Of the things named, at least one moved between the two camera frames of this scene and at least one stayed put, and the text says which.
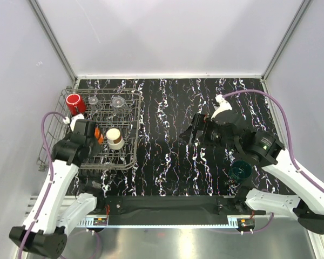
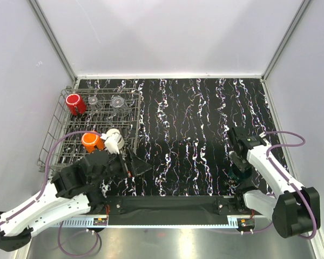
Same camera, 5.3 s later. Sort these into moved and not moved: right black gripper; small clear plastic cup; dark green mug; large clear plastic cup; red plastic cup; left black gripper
Moved: left black gripper; right black gripper
Not moved: red plastic cup; small clear plastic cup; large clear plastic cup; dark green mug
